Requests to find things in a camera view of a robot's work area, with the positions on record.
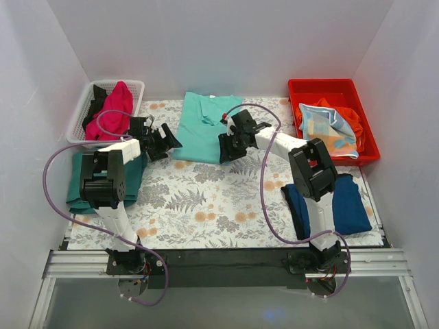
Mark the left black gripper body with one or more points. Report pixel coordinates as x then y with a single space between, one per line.
160 141

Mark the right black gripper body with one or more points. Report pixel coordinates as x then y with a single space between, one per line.
231 143

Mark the turquoise t shirt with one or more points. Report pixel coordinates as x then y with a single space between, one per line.
200 125

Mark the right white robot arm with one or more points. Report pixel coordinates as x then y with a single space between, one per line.
313 173

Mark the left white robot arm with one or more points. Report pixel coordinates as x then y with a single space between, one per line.
103 184

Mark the folded dark green shirt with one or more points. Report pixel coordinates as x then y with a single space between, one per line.
134 176

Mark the magenta shirt in basket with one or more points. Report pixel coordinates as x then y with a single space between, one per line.
113 116

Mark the black garment in basket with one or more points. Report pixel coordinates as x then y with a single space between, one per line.
96 104

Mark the patterned light blue shirt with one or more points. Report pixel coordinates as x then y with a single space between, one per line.
328 125

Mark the white plastic basket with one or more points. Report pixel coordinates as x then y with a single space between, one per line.
75 132

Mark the red plastic bin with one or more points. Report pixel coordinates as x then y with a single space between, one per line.
338 93

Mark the orange shirt in bin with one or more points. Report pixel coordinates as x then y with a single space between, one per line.
348 114

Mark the folded navy blue shirt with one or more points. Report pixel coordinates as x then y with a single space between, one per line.
348 210

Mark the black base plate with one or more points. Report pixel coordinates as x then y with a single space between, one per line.
222 268

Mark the aluminium mounting rail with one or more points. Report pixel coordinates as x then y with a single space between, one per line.
376 262

